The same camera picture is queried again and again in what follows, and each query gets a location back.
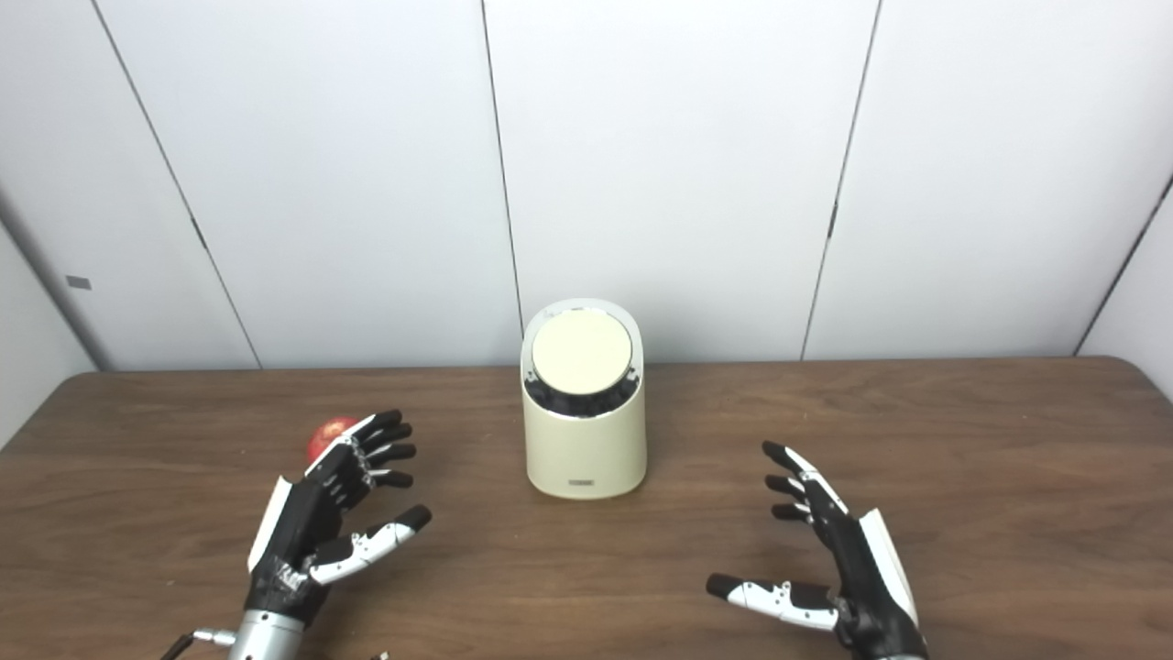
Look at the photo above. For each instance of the small grey wall label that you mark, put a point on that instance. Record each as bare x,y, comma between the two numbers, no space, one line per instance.
79,282

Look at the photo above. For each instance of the cream round bin lid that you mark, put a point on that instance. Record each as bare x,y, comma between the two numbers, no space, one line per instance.
582,351

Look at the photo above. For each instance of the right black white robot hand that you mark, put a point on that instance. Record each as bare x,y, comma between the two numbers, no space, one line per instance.
866,577

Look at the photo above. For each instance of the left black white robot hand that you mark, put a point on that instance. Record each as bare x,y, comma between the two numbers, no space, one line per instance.
307,518

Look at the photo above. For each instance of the red apple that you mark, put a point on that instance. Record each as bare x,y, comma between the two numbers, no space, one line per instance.
326,436

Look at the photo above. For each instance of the cream-colored round bin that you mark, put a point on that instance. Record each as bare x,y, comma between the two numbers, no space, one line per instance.
585,454

